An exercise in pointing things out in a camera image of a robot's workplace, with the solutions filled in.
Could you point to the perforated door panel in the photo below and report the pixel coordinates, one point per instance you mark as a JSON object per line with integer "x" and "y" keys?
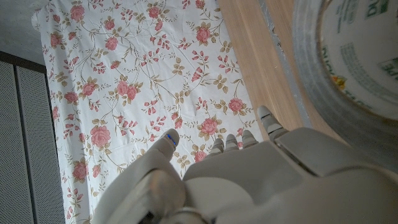
{"x": 25, "y": 140}

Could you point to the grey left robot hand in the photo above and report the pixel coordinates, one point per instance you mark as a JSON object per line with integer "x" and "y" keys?
{"x": 264, "y": 186}

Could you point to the floral backdrop cloth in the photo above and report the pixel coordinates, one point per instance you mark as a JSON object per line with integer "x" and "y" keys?
{"x": 124, "y": 77}

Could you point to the grey duct tape roll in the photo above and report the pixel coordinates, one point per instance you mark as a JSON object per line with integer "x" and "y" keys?
{"x": 357, "y": 46}

